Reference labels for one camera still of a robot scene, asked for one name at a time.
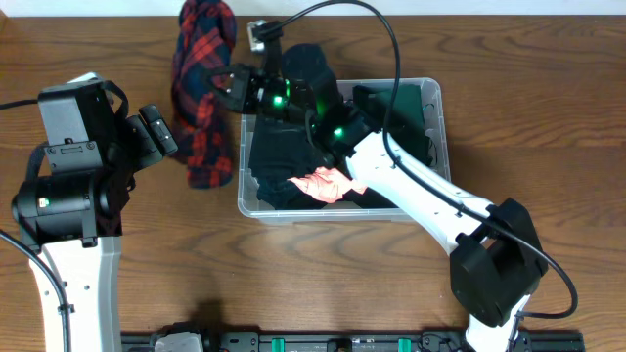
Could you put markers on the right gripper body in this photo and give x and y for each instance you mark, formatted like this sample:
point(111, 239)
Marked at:
point(278, 93)

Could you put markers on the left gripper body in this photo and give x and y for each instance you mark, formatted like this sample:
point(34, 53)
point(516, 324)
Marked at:
point(157, 130)

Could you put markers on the red plaid flannel garment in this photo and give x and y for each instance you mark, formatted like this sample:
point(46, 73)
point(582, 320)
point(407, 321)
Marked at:
point(207, 38)

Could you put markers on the dark navy garment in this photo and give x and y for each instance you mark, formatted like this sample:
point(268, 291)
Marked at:
point(285, 195)

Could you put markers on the pink garment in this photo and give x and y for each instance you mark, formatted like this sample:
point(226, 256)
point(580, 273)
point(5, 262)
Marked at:
point(328, 185)

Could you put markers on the green garment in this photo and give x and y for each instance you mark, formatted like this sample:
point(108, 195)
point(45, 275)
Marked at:
point(407, 123)

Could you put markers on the large black garment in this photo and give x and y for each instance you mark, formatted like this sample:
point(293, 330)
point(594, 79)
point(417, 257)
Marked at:
point(370, 199)

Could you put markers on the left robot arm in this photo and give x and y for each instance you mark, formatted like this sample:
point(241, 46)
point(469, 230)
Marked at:
point(69, 206)

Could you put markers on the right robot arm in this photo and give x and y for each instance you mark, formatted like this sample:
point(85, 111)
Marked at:
point(496, 259)

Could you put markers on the clear plastic storage bin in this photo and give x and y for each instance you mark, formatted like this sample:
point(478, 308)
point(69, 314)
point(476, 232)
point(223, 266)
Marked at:
point(252, 207)

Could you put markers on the black mounting rail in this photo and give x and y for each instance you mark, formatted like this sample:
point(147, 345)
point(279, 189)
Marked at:
point(185, 337)

